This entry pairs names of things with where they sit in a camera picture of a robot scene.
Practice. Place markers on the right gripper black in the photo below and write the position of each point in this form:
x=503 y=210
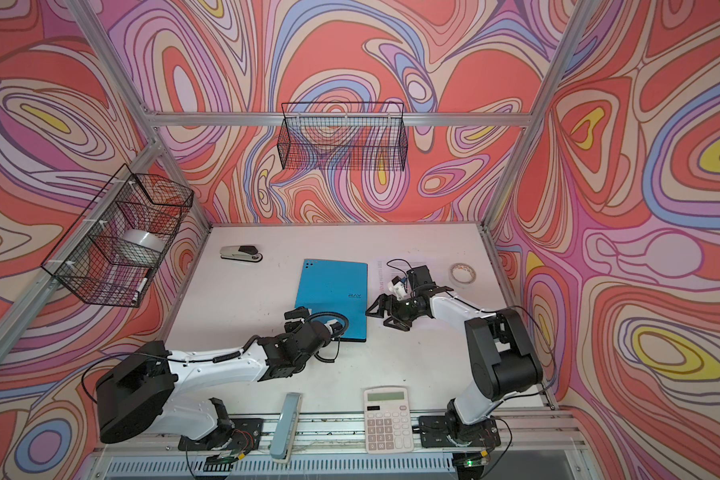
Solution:
x=382 y=301

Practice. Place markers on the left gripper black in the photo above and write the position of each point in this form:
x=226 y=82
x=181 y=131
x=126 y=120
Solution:
x=304 y=313

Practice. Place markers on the blue folder black inside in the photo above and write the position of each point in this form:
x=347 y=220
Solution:
x=336 y=286

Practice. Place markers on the printed paper sheet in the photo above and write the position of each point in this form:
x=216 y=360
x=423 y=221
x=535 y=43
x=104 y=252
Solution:
x=400 y=272

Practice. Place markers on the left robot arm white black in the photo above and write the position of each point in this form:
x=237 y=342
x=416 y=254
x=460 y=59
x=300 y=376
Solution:
x=153 y=389

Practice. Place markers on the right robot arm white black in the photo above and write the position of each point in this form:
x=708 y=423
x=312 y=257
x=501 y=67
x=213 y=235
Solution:
x=502 y=358

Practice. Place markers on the grey black stapler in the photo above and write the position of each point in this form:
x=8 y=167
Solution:
x=241 y=253

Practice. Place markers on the clear tape roll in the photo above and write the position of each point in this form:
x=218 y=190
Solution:
x=462 y=273

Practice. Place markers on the pink white calculator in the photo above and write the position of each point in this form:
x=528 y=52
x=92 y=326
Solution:
x=387 y=421

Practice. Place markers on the light blue eraser bar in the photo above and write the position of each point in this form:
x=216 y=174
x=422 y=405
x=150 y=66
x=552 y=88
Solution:
x=284 y=434

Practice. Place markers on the marker pen in basket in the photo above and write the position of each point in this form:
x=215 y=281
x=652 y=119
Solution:
x=139 y=291

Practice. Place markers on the grey tape roll in basket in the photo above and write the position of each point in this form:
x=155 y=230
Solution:
x=144 y=239

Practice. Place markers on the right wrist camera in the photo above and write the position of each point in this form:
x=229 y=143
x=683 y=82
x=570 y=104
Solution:
x=414 y=280

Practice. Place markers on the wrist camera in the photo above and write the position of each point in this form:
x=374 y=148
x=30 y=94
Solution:
x=414 y=280
x=337 y=327

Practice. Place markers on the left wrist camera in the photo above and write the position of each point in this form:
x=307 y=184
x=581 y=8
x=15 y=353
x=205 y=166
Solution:
x=337 y=327

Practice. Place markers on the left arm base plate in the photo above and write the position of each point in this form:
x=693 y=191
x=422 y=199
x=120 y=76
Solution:
x=238 y=435

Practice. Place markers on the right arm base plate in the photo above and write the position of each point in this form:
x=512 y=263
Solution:
x=447 y=431

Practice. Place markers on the black wire basket back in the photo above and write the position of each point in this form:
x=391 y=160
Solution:
x=343 y=135

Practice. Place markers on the black wire basket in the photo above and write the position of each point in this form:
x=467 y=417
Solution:
x=343 y=135
x=94 y=263

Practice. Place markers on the black wire basket left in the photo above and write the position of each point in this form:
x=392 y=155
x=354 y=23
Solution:
x=94 y=263

